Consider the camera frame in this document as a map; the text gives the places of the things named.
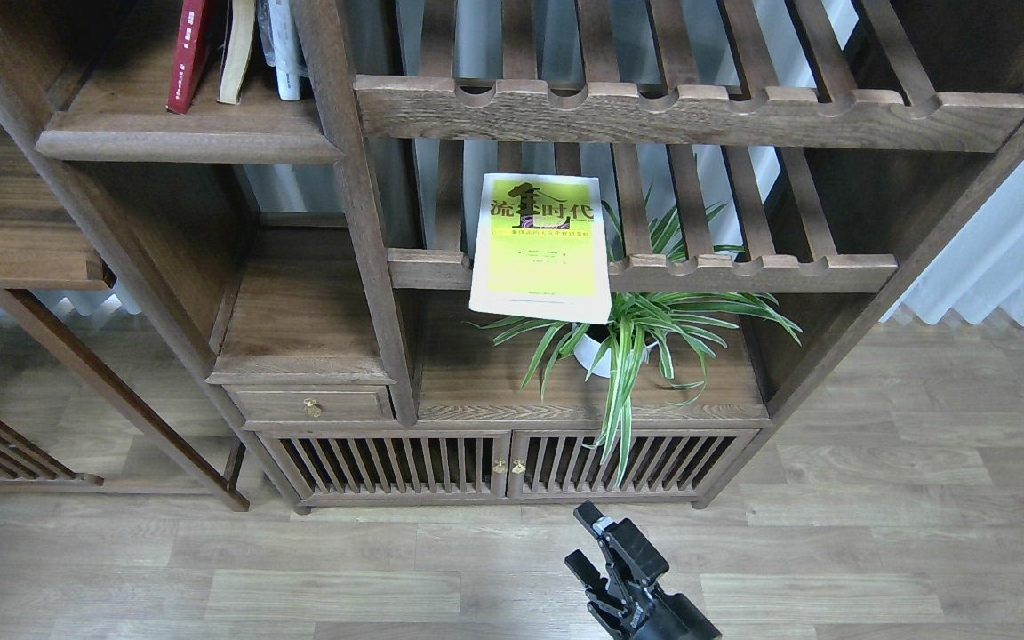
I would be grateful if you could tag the yellow green cover book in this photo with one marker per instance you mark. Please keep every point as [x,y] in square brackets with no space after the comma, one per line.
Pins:
[541,249]

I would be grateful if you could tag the upright white book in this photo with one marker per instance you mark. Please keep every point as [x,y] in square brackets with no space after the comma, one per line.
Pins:
[286,50]

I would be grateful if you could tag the red cover book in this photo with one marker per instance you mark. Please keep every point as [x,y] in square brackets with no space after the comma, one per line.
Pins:
[200,23]

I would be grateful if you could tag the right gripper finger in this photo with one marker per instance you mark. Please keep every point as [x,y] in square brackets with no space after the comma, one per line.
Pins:
[596,586]
[631,559]

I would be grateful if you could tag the white curtain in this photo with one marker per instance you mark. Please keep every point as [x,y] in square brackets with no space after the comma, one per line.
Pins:
[980,271]

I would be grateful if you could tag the green spider plant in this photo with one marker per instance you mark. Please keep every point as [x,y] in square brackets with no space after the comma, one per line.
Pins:
[646,323]

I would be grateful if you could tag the dark wooden bookshelf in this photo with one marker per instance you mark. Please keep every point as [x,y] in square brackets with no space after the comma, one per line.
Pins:
[318,249]

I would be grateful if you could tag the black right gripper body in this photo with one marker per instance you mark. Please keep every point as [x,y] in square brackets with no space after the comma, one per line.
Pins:
[629,611]

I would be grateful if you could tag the white plant pot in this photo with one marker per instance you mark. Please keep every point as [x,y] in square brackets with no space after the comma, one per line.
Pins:
[587,348]

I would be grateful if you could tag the brass drawer knob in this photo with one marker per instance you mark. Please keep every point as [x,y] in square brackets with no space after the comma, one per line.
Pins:
[311,409]

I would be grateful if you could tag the upright tan book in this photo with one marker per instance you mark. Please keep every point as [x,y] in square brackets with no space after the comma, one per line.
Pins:
[236,57]

